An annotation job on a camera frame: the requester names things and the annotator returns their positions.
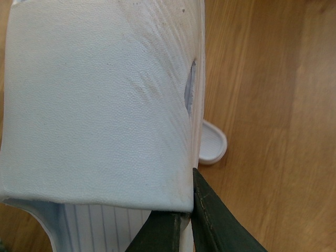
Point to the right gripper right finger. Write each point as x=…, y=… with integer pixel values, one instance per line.
x=214, y=227

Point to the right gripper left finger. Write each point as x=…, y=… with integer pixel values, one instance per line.
x=160, y=232

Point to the white slide sandal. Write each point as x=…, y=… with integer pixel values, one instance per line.
x=213, y=144
x=103, y=110

